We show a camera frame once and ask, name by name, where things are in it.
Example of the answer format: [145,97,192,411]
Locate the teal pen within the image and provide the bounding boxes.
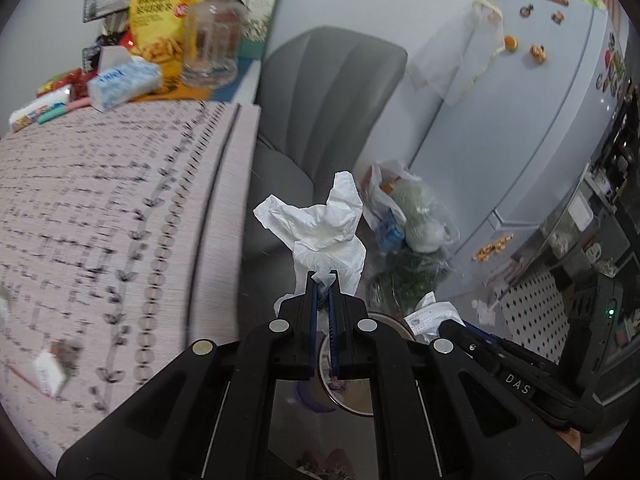
[37,105,67,125]

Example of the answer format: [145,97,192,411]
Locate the small white paper packet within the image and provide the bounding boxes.
[34,350,67,398]

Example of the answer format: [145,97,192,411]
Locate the white trash bag roll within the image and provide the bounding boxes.
[9,84,74,132]

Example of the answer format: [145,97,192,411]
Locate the plastic bags of groceries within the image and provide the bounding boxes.
[362,160,460,318]

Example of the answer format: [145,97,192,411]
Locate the pink pen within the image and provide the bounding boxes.
[65,96,91,113]

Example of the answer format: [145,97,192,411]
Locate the white tissue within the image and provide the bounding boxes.
[253,171,367,296]

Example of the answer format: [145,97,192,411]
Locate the round beige trash bin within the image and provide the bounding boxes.
[296,298,422,420]

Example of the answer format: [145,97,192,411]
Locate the teal green box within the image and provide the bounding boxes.
[239,0,278,60]

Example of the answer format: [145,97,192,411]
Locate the clear plastic jar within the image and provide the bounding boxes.
[181,0,247,89]

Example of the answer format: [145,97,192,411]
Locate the red snack tube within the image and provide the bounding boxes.
[36,68,96,100]

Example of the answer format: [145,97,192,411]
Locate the black electronic device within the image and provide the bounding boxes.
[437,274,626,436]

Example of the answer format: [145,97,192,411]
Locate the white refrigerator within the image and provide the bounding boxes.
[410,0,625,298]

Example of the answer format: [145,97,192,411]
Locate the grey upholstered chair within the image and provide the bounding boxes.
[240,25,409,261]

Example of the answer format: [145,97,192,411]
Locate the yellow chips bag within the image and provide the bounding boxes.
[129,0,200,78]

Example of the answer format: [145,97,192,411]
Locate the black wire mesh rack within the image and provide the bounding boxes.
[82,0,130,23]

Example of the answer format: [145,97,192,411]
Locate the blue white tissue pack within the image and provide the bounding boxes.
[87,46,163,112]

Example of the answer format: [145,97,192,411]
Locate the white perforated panel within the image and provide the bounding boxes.
[500,268,570,364]

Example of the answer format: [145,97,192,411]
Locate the patterned pink tablecloth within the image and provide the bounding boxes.
[1,101,260,470]

